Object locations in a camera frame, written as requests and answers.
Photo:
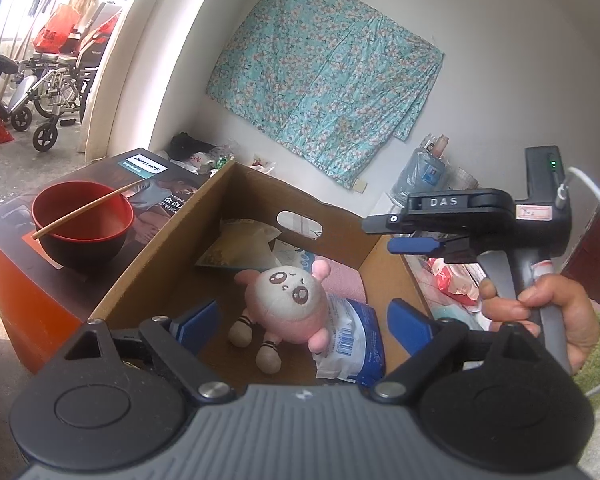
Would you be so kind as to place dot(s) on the beige wall socket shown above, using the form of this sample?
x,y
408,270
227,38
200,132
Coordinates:
x,y
358,186

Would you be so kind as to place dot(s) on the black cloth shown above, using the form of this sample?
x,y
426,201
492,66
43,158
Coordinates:
x,y
187,144

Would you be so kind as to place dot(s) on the wooden chopstick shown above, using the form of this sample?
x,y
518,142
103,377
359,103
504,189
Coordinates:
x,y
80,213

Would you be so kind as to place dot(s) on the red bowl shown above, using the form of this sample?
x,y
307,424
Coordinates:
x,y
95,230

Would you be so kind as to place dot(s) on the pink plush toy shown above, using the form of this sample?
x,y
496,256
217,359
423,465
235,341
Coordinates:
x,y
280,300

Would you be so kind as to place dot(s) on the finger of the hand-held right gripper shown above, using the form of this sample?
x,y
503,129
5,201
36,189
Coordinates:
x,y
385,223
412,246

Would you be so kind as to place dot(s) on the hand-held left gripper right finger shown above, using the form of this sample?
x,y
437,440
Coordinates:
x,y
407,325

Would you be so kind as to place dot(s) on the teal floral wall cloth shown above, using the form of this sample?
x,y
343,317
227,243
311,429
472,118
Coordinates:
x,y
320,75

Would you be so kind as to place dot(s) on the small clear bottle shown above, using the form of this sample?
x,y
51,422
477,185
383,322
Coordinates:
x,y
425,145

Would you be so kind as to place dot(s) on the small pink bottle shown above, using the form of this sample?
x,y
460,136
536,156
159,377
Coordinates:
x,y
440,144

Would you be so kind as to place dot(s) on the wheelchair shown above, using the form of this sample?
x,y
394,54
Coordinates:
x,y
45,138

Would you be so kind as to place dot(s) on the hanging red plastic bag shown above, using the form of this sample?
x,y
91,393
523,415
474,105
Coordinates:
x,y
55,32

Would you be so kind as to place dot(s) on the orange Philips box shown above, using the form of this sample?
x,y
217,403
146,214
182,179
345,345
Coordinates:
x,y
155,195

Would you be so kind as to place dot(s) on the blue white packet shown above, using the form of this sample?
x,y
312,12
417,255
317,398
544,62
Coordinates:
x,y
350,345

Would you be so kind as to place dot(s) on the pale yellow packet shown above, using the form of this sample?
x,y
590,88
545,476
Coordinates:
x,y
240,245

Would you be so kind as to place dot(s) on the rolled floral mat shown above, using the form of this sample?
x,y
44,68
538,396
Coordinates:
x,y
465,177

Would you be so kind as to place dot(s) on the red wet wipes pack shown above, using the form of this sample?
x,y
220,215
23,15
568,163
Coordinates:
x,y
450,280

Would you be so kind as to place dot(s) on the pink cloth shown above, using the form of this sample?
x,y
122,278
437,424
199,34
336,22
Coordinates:
x,y
342,280

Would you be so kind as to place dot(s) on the blue water jug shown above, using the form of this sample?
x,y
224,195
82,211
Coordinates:
x,y
422,172

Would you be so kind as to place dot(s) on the person's right hand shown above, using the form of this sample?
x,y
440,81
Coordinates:
x,y
577,315

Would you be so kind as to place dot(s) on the white plastic bag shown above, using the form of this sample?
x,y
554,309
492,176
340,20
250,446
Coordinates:
x,y
262,164

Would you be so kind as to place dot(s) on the cardboard box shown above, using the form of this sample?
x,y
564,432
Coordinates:
x,y
260,195

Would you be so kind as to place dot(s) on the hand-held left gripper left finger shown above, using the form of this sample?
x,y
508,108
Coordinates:
x,y
197,325

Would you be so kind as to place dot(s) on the clear plastic bag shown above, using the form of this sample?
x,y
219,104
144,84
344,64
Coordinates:
x,y
215,157

